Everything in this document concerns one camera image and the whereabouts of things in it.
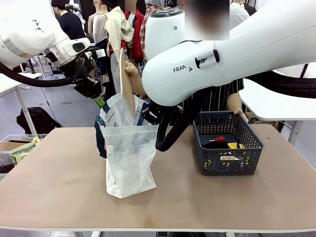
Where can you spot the cardboard box with green print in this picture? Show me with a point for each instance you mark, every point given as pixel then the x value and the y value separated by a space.
pixel 23 151

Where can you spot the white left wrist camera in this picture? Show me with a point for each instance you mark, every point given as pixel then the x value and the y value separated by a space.
pixel 100 53

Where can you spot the brown paper envelope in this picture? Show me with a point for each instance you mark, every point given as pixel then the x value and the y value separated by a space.
pixel 126 86

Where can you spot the mannequin in red jacket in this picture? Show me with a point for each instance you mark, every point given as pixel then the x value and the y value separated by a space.
pixel 138 37

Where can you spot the person in dark T-shirt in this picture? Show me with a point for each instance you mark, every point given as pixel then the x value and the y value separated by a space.
pixel 71 24

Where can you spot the white side table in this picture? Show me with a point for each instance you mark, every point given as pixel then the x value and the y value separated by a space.
pixel 271 108
pixel 10 84

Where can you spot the person in white shirt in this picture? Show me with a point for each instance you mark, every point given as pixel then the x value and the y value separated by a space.
pixel 239 12

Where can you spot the clear plastic storage bin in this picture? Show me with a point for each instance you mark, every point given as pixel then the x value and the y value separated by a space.
pixel 10 137

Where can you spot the dark grey plastic basket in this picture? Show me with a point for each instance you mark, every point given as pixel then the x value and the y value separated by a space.
pixel 229 168

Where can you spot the black backpack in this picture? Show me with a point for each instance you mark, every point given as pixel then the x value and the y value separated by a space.
pixel 37 121

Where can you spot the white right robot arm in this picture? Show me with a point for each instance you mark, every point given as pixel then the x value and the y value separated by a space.
pixel 197 74

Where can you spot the small yellow pack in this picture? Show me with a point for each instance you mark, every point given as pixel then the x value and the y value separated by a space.
pixel 233 145

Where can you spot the person's left forearm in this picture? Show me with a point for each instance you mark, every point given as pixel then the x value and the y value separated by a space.
pixel 234 101

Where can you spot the mannequin in white tank top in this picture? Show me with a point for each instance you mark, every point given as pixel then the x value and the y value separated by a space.
pixel 98 29

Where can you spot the cream and yellow pack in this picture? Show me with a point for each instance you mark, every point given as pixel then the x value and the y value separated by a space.
pixel 229 158

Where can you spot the person's right hand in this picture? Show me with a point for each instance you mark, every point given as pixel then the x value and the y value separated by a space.
pixel 133 71

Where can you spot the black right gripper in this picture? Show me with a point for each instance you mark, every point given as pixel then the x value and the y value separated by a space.
pixel 161 108

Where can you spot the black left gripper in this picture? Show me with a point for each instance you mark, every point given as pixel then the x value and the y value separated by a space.
pixel 85 81

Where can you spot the clear printed shopping bag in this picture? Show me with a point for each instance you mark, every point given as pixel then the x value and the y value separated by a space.
pixel 130 160

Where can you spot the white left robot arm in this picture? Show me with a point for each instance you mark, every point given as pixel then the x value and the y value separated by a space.
pixel 24 29

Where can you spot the person's right forearm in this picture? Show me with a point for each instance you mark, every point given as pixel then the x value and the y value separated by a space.
pixel 138 86

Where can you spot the person's left hand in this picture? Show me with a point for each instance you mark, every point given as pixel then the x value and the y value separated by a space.
pixel 240 113

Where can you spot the black flat case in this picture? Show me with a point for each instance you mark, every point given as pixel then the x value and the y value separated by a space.
pixel 205 144

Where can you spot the person in striped shirt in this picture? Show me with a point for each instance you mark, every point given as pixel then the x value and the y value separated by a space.
pixel 217 98

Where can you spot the mannequin in cream jacket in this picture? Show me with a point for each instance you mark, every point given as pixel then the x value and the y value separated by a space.
pixel 116 27

